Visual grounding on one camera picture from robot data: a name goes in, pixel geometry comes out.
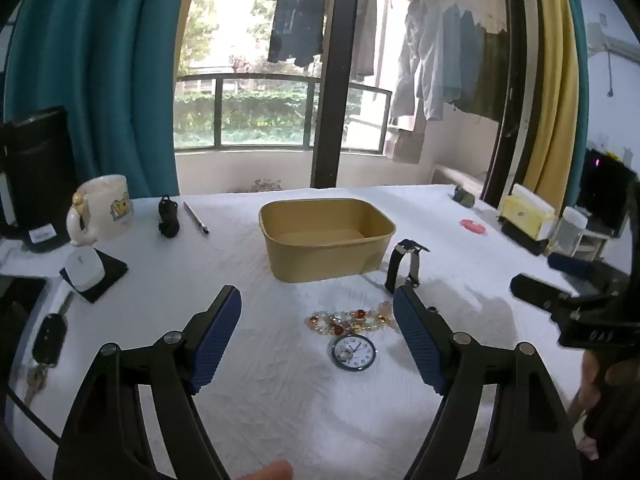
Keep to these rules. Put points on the silver black pen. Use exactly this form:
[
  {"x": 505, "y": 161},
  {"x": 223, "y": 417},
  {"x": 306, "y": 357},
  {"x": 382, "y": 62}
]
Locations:
[{"x": 196, "y": 217}]

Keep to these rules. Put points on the small white device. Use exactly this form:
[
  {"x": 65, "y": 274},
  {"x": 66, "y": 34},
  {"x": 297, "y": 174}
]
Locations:
[{"x": 84, "y": 267}]

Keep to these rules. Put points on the dark olive hanging garment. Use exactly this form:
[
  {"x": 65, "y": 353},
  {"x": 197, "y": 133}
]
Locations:
[{"x": 492, "y": 75}]

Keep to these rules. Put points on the yellow curtain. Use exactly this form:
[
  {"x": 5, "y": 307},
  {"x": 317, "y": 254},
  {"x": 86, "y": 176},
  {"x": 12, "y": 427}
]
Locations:
[{"x": 552, "y": 85}]

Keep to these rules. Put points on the black square pad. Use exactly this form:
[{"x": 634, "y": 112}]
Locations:
[{"x": 112, "y": 267}]

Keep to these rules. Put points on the narrow teal curtain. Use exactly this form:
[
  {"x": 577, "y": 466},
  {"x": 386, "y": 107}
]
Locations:
[{"x": 580, "y": 85}]

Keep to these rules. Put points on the wide teal curtain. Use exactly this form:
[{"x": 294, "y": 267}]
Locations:
[{"x": 100, "y": 60}]

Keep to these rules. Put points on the round white dial watch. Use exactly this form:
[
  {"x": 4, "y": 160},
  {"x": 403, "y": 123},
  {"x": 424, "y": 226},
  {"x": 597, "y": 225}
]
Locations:
[{"x": 352, "y": 352}]

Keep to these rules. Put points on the cream cartoon bear mug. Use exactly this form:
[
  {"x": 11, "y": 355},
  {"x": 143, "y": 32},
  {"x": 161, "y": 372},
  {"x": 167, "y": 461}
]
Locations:
[{"x": 107, "y": 210}]

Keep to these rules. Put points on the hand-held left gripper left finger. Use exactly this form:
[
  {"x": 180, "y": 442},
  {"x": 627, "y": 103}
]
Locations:
[{"x": 215, "y": 345}]

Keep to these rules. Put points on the cardboard box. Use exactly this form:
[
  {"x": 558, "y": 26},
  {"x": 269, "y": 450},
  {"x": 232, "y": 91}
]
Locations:
[{"x": 405, "y": 146}]

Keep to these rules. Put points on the tan paper box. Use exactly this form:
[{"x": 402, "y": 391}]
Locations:
[{"x": 325, "y": 245}]

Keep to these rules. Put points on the dried potted plant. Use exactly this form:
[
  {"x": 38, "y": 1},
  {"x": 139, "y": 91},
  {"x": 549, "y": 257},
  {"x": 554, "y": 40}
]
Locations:
[{"x": 265, "y": 186}]

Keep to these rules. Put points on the dark hanging shirt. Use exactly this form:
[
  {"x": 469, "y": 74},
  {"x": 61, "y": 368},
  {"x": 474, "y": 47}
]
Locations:
[{"x": 297, "y": 15}]

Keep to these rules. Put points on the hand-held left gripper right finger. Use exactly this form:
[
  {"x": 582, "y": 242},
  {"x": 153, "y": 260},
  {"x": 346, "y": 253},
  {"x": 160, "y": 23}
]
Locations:
[{"x": 417, "y": 340}]

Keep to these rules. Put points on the small green object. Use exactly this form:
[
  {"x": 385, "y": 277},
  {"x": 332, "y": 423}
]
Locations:
[{"x": 464, "y": 196}]

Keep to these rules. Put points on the black car key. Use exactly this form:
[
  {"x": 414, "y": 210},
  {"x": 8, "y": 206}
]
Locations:
[{"x": 49, "y": 337}]

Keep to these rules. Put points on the light grey hanging shirt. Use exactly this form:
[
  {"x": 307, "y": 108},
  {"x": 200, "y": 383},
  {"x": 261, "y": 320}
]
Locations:
[{"x": 420, "y": 60}]

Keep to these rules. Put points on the white jar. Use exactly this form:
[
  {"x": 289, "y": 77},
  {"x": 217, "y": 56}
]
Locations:
[{"x": 570, "y": 230}]

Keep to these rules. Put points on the person's right hand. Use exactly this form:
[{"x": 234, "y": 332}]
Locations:
[{"x": 590, "y": 380}]

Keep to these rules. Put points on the black window post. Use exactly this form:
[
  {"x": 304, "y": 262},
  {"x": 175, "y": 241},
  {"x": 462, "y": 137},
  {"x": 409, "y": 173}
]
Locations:
[{"x": 335, "y": 85}]

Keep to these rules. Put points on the white balcony unit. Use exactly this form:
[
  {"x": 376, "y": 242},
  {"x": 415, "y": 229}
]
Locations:
[{"x": 457, "y": 177}]

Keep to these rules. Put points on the grey hanging garment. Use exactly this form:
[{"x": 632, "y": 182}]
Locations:
[{"x": 365, "y": 25}]

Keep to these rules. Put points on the blue hanging shirt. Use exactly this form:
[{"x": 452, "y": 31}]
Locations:
[{"x": 460, "y": 55}]

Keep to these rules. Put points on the metal keys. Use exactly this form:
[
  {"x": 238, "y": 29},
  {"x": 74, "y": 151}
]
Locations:
[{"x": 34, "y": 382}]

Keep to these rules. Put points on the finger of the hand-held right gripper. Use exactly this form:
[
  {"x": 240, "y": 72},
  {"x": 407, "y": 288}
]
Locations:
[
  {"x": 535, "y": 290},
  {"x": 570, "y": 266}
]

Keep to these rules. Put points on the person's left hand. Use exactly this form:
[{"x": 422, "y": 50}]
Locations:
[{"x": 270, "y": 472}]

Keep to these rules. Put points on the black door frame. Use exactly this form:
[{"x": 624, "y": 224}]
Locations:
[{"x": 510, "y": 85}]

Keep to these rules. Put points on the flat red object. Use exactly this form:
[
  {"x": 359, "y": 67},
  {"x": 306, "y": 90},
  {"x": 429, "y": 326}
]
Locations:
[{"x": 472, "y": 226}]

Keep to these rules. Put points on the black cylindrical appliance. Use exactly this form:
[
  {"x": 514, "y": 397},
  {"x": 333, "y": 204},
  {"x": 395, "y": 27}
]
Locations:
[{"x": 37, "y": 175}]

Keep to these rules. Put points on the black balcony railing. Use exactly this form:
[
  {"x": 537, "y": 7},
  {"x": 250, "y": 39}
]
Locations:
[{"x": 218, "y": 110}]

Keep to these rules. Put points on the yellow box in black holder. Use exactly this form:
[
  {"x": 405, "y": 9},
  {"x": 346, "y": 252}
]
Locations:
[{"x": 525, "y": 215}]

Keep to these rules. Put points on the black monitor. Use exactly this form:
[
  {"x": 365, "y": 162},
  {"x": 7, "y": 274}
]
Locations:
[{"x": 605, "y": 190}]

